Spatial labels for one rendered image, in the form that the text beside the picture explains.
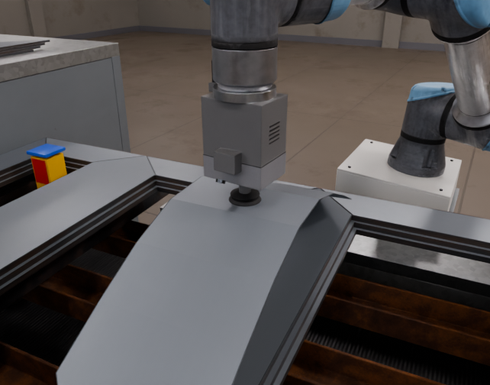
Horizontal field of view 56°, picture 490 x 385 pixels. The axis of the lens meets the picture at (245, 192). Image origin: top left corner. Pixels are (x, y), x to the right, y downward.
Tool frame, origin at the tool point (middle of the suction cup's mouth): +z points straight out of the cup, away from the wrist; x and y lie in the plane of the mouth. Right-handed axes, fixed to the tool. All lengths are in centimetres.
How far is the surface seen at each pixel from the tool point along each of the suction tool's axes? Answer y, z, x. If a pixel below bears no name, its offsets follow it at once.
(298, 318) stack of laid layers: 9.2, 13.5, -1.5
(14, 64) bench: -85, -7, 24
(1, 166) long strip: -73, 13, 8
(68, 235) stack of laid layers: -34.9, 13.7, -3.4
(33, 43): -97, -10, 39
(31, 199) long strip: -51, 13, 1
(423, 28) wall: -162, 66, 862
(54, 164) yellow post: -61, 12, 14
